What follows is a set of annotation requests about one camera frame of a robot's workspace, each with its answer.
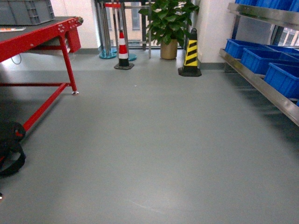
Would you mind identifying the grey plastic crate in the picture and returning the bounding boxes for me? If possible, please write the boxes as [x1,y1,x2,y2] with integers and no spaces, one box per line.
[0,0,55,26]

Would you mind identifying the potted green plant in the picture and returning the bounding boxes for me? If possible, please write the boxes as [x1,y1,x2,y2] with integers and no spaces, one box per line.
[138,0,199,60]

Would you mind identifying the small red white cone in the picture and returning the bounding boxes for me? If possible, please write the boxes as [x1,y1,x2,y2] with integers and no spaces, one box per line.
[114,30,134,70]

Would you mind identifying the black bag under table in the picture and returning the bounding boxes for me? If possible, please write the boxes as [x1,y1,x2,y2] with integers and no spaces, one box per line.
[0,121,26,177]

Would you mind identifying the red metal table frame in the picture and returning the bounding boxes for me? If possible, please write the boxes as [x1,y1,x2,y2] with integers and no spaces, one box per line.
[0,16,84,131]

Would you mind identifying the yellow black traffic cone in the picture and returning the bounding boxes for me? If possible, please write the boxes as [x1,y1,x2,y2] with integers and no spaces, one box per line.
[178,28,202,77]

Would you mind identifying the blue shelf bin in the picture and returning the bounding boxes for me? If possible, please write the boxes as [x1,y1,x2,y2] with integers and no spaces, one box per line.
[224,39,271,59]
[264,63,299,98]
[241,48,299,75]

